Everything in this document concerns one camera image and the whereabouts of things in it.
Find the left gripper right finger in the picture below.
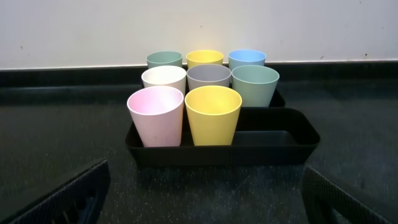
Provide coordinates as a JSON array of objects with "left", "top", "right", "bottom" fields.
[{"left": 300, "top": 166, "right": 393, "bottom": 224}]

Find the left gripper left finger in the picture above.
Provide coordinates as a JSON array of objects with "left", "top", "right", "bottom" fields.
[{"left": 0, "top": 158, "right": 111, "bottom": 224}]

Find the pink cup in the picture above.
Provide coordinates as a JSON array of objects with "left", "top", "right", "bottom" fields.
[{"left": 126, "top": 85, "right": 185, "bottom": 148}]

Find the yellow cup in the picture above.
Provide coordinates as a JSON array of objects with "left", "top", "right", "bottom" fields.
[
  {"left": 184, "top": 85, "right": 243, "bottom": 147},
  {"left": 185, "top": 49, "right": 224, "bottom": 70}
]

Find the black tray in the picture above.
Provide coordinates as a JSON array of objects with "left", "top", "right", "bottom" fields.
[{"left": 124, "top": 79, "right": 322, "bottom": 167}]

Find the green cup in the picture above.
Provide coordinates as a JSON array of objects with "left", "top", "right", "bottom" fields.
[
  {"left": 231, "top": 64, "right": 280, "bottom": 108},
  {"left": 146, "top": 51, "right": 183, "bottom": 70}
]

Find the white cup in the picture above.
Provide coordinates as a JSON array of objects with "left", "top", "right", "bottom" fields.
[{"left": 141, "top": 65, "right": 187, "bottom": 96}]

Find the blue cup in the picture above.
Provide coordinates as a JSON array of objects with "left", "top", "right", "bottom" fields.
[{"left": 228, "top": 49, "right": 267, "bottom": 72}]

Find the grey cup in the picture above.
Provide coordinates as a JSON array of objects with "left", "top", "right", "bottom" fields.
[{"left": 186, "top": 63, "right": 233, "bottom": 91}]

